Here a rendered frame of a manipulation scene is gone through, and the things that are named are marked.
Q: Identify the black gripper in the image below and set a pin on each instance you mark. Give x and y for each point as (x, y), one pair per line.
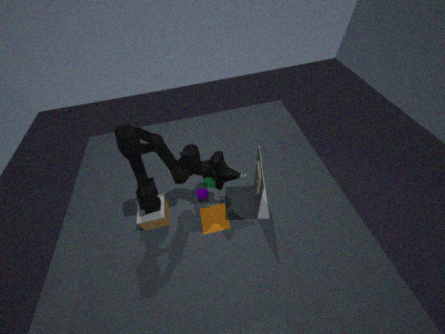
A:
(219, 170)

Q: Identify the grey panel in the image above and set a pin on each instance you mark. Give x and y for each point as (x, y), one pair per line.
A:
(260, 190)

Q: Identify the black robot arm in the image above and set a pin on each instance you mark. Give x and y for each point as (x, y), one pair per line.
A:
(128, 141)

